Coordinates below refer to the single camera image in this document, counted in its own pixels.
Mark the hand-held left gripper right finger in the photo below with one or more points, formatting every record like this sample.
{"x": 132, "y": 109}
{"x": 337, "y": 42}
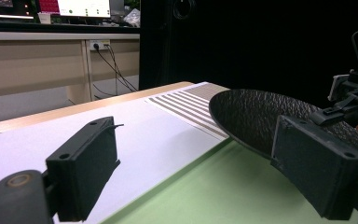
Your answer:
{"x": 320, "y": 168}

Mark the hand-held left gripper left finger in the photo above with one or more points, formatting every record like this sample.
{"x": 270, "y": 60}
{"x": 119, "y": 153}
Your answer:
{"x": 84, "y": 168}

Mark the black round plate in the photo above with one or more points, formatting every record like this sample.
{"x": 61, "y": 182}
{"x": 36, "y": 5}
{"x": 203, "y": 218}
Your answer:
{"x": 251, "y": 118}

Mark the green plastic tray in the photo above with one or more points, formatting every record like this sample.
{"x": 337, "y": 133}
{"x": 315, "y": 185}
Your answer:
{"x": 214, "y": 193}

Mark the black curtain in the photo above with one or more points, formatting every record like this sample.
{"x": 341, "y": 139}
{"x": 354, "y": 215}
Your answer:
{"x": 245, "y": 46}

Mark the beige wooden desk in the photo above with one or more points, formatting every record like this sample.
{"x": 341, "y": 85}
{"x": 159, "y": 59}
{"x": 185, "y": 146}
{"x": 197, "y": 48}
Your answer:
{"x": 28, "y": 62}

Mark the striped placemat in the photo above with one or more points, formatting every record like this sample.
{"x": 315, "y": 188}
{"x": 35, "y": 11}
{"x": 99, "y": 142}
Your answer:
{"x": 192, "y": 107}

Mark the white cup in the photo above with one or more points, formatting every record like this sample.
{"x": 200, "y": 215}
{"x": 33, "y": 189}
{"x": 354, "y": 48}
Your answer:
{"x": 45, "y": 18}

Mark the crumpled clear plastic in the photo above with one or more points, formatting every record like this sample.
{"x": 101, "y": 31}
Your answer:
{"x": 133, "y": 18}

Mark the bright computer monitor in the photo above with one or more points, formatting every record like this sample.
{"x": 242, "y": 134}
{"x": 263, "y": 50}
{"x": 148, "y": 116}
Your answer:
{"x": 84, "y": 7}

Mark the red box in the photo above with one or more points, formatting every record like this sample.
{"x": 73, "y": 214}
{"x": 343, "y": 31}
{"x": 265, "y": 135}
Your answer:
{"x": 48, "y": 5}

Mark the dark computer monitor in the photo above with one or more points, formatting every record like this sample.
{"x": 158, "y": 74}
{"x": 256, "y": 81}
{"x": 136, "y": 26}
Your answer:
{"x": 0, "y": 11}

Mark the white wall socket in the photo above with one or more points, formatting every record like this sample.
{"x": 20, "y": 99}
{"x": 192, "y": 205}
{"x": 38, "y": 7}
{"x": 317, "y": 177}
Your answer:
{"x": 101, "y": 43}

